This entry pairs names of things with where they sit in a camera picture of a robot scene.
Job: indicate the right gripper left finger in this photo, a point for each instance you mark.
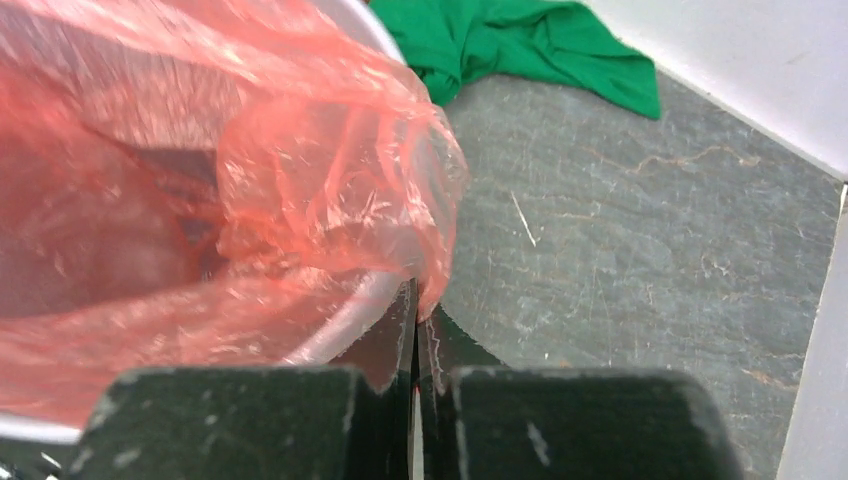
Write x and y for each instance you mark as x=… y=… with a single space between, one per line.
x=348 y=419

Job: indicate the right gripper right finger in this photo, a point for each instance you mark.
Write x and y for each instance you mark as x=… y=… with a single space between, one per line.
x=484 y=420

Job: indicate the grey trash bin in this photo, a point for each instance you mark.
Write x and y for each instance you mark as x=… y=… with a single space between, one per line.
x=336 y=332

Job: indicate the red plastic trash bag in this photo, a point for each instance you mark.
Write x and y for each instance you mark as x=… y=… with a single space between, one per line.
x=199 y=183

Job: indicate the green cloth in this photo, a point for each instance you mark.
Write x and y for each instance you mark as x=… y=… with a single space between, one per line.
x=450 y=44

